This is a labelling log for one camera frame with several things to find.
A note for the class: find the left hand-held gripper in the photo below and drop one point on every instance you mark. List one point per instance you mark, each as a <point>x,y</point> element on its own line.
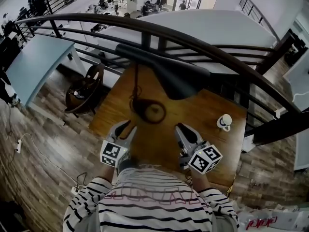
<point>111,153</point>

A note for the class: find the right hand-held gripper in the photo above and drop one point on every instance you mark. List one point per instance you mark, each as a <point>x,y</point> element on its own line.
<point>205,158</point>

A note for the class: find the black desk lamp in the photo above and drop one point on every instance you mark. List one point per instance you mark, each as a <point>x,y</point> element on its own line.
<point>178,78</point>

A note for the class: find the person's right forearm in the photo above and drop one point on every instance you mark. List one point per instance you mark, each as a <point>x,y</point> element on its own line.
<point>199,181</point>

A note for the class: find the person's left forearm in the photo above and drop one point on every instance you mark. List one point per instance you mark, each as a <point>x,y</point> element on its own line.
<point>107,174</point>

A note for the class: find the brown wooden table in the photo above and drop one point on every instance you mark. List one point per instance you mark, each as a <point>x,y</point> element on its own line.
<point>205,105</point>

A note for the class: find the white mug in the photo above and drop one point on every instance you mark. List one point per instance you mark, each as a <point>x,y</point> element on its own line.
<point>225,121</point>

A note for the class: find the brown round wooden chair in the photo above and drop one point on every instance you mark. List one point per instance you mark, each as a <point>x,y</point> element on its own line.
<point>84,93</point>

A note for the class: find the small white bottle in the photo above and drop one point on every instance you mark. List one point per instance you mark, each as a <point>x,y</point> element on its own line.
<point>76,93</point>

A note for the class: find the yellow black striped strip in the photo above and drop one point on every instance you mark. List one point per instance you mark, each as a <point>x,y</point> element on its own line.
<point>231,185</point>

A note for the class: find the person's striped white shirt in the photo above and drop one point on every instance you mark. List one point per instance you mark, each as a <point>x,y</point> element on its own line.
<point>149,209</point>

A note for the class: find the small white box on railing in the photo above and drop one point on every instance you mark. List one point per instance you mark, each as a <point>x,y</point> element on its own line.
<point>278,112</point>

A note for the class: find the dark curved metal railing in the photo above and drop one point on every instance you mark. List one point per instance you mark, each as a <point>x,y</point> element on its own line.
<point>183,36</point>

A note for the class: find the light blue table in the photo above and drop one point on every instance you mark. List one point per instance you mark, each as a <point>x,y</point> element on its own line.
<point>36,66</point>

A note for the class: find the clear bottle with red label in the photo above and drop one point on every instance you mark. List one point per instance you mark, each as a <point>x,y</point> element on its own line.
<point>262,222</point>

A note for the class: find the plain white table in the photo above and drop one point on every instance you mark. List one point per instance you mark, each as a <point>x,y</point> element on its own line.
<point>303,151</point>

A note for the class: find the white table with black parts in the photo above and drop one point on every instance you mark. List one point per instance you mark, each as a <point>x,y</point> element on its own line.
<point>299,81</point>

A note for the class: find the black stair railing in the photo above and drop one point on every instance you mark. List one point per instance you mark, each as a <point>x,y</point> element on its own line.
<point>258,13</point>

